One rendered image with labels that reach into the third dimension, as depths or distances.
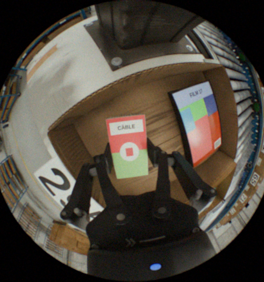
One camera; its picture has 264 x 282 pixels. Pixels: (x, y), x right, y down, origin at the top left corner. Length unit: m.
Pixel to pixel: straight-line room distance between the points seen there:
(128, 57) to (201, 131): 0.23
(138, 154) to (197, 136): 0.14
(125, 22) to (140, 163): 0.27
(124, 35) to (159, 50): 0.10
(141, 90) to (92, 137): 0.14
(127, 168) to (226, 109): 0.30
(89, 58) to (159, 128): 0.24
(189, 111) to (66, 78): 0.29
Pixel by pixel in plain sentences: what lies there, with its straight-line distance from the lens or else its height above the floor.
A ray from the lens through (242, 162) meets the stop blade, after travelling 0.81.
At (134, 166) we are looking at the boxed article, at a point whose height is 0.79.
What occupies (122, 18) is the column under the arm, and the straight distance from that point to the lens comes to 0.18.
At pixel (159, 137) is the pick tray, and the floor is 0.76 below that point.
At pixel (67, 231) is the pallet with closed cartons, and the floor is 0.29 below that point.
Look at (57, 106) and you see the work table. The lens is 0.28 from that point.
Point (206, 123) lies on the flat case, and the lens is 0.25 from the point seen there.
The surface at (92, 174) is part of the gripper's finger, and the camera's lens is 0.15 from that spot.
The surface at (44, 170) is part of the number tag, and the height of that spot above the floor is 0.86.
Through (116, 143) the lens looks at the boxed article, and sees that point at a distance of 0.19.
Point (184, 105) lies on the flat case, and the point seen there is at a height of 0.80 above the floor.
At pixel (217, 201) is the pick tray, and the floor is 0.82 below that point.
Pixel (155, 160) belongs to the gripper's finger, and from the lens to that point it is 0.16.
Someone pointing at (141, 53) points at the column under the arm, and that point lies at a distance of 0.25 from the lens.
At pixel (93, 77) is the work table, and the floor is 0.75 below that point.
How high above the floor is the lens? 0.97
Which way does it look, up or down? 72 degrees down
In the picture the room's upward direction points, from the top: 162 degrees clockwise
